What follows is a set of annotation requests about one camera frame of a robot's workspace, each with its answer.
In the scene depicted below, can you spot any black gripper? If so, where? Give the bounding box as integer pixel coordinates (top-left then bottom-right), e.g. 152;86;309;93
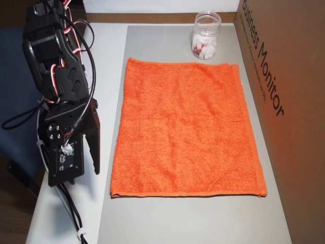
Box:
44;98;102;188

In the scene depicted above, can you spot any orange terry towel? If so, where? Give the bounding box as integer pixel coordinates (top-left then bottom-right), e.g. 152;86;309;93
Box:
109;57;269;198

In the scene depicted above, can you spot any blue office chair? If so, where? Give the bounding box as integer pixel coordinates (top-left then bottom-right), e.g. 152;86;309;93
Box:
0;26;50;198

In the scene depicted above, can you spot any grey desk mat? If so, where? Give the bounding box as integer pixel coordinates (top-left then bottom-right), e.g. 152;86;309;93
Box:
97;24;293;244

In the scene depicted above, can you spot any clear plastic jar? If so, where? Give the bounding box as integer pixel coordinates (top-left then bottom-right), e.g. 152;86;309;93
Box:
190;10;221;60

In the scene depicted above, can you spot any brown Business Monitor cardboard box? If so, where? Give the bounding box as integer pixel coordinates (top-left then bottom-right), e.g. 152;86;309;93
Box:
235;0;325;244

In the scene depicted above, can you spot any black square wrist camera module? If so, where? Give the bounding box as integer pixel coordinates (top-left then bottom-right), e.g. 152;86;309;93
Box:
47;139;85;181

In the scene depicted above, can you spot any black camera cable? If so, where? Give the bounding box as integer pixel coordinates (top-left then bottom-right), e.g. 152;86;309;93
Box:
60;20;96;149

